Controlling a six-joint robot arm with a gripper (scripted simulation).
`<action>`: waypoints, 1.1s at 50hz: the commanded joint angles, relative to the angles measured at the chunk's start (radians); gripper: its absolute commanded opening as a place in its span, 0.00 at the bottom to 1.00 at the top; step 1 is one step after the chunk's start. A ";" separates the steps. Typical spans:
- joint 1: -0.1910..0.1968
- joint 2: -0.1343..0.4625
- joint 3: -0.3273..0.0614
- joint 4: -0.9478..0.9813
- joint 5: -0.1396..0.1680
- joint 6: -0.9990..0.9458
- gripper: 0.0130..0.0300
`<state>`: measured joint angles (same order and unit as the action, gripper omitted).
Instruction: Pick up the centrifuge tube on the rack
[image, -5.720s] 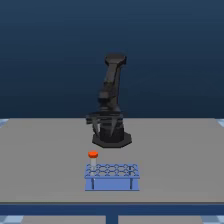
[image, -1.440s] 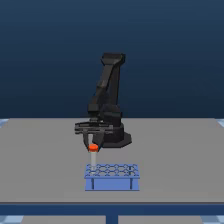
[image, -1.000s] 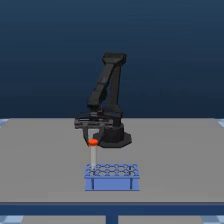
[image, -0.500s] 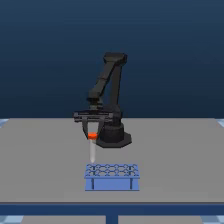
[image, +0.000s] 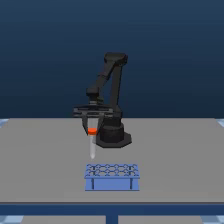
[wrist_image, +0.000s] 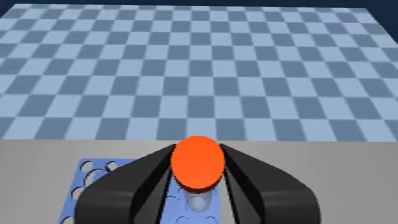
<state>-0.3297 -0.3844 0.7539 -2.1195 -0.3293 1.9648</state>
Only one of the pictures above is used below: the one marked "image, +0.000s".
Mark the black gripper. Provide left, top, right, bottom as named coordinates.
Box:
left=72, top=104, right=115, bottom=136

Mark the blue tube rack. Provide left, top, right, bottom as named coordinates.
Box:
left=83, top=162, right=141, bottom=192

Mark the clear tube with orange cap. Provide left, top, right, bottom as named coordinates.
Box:
left=87, top=127, right=98, bottom=161

